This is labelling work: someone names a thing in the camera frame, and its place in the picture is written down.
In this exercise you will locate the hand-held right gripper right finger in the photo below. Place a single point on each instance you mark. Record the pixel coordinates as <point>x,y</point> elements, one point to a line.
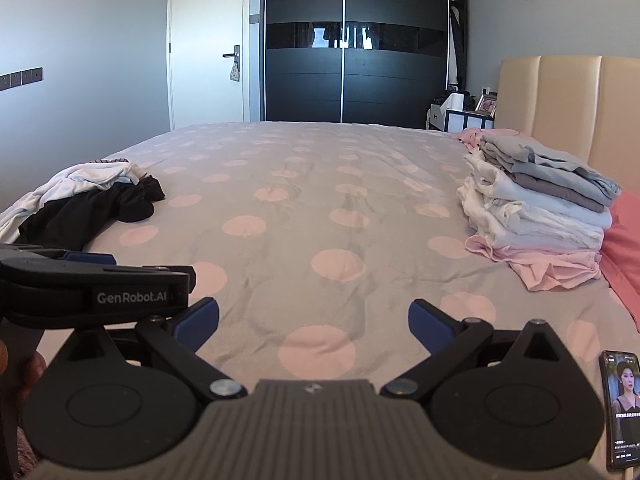
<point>430,322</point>

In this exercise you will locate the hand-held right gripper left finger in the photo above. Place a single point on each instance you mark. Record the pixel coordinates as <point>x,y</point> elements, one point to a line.
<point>200,317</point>

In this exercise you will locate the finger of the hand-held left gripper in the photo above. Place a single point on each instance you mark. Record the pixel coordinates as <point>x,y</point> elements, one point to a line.
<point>92,259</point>

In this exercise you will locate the person's left forearm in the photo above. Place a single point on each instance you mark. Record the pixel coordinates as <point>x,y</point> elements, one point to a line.
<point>26,455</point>

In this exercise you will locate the stack of folded clothes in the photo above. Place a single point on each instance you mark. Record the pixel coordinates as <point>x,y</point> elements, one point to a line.
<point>540,220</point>

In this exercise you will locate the hanging clothes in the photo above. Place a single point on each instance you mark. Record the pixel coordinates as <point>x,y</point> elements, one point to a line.
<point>454,45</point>

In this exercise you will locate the person's left hand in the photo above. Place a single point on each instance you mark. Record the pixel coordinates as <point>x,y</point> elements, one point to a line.
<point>34,372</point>

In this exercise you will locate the black garment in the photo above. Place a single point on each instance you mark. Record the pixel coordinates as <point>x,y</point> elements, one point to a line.
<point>90,210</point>

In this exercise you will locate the white crumpled garment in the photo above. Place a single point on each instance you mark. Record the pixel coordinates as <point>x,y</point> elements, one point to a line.
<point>75,180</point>

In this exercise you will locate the striped garment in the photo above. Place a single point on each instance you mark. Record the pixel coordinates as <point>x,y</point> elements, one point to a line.
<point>112,161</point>

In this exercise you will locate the pink cloth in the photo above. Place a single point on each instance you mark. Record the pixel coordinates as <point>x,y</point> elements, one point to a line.
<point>469,138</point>

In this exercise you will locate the white dark nightstand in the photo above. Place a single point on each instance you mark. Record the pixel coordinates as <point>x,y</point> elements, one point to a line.
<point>460,120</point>

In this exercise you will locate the pink pillow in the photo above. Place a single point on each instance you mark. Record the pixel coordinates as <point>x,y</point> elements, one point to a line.
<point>625,260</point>

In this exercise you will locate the black smartphone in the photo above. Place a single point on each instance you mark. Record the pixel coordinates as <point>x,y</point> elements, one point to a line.
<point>622,410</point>

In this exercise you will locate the white box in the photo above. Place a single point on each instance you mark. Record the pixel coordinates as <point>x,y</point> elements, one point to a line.
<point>457,100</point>

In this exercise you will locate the white door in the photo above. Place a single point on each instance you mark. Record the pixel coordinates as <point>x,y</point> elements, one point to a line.
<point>200,60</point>

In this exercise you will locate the small hanging pouch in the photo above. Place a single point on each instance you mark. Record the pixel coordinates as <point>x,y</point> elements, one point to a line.
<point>234,72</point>

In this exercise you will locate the black wardrobe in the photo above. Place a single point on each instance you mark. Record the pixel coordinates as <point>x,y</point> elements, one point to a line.
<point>305,85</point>

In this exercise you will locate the beige headboard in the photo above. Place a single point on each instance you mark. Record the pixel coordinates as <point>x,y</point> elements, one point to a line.
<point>565,105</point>

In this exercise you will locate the wall switch panel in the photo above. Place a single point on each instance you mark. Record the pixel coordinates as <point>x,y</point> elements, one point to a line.
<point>22,79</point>

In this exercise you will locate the small photo frame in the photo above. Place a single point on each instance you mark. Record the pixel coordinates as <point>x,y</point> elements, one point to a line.
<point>485,104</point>

